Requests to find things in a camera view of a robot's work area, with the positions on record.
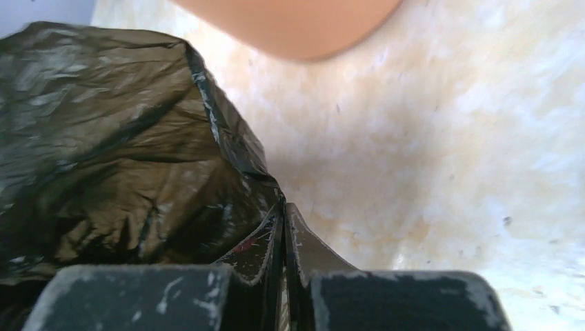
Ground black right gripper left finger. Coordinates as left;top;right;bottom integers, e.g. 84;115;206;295
23;205;284;330

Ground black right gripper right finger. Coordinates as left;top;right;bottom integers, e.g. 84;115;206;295
285;203;511;330

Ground black trash bag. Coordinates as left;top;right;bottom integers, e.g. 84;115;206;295
1;21;284;330

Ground orange plastic trash bin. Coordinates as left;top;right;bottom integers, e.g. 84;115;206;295
177;0;400;61

